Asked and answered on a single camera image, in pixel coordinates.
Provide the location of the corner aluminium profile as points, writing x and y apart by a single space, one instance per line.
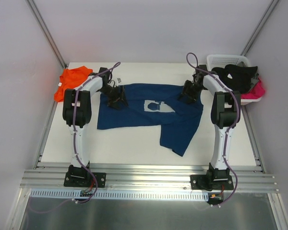
259 27
46 32

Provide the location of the navy blue t-shirt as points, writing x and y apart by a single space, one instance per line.
155 105

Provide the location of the white slotted cable duct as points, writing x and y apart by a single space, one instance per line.
119 195

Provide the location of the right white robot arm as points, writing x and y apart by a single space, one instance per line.
225 114

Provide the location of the pink t-shirt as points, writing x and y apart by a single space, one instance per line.
255 93

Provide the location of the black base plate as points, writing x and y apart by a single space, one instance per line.
86 181
203 182

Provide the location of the white plastic laundry basket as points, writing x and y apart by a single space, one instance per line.
221 60

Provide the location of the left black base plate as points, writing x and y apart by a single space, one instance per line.
86 181

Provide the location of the black t-shirt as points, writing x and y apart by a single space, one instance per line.
231 76

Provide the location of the aluminium mounting rail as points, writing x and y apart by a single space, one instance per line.
149 177

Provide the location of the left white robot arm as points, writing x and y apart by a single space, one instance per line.
77 113

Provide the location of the left corner aluminium profile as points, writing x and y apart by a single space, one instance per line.
46 32

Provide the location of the orange folded t-shirt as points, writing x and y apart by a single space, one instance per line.
70 79

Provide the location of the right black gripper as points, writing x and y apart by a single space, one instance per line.
189 88

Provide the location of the right corner aluminium profile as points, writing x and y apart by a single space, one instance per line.
259 27

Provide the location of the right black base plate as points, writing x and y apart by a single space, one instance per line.
203 182

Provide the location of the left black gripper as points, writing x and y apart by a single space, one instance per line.
114 94

